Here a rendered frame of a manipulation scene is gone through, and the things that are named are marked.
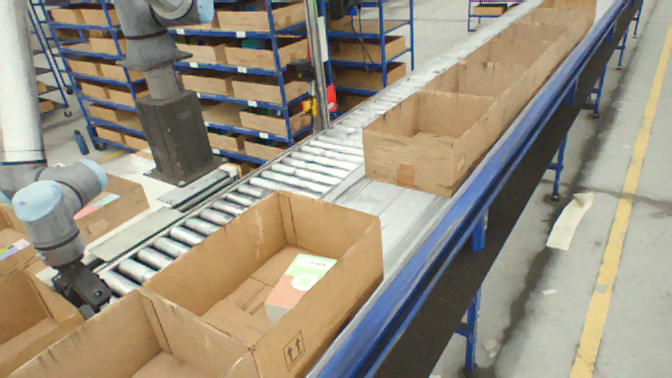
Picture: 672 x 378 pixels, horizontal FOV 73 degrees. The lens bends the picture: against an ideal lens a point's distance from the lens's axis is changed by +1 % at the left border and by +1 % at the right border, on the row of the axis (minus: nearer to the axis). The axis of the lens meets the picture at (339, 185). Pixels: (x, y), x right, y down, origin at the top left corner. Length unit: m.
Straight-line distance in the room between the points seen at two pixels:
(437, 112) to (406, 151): 0.40
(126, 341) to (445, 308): 0.83
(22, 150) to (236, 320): 0.63
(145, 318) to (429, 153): 0.82
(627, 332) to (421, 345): 1.24
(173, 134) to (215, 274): 0.94
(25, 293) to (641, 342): 2.17
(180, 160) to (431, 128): 0.99
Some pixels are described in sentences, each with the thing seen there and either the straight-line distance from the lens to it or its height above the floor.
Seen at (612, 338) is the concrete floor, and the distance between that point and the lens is 2.29.
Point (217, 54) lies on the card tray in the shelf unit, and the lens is 2.95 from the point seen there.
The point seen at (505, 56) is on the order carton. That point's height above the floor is 0.97.
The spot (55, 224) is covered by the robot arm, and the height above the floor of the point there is 1.10.
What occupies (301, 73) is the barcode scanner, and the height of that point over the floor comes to 1.03.
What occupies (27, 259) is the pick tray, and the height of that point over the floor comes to 0.81.
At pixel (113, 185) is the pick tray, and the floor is 0.80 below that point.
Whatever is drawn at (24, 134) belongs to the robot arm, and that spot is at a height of 1.24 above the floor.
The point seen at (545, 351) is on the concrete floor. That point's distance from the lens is 2.16.
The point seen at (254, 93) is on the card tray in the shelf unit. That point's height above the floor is 0.78.
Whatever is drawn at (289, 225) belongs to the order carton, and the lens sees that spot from 1.15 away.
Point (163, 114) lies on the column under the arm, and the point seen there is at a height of 1.04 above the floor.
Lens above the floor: 1.58
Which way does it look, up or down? 29 degrees down
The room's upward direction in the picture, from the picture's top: 6 degrees counter-clockwise
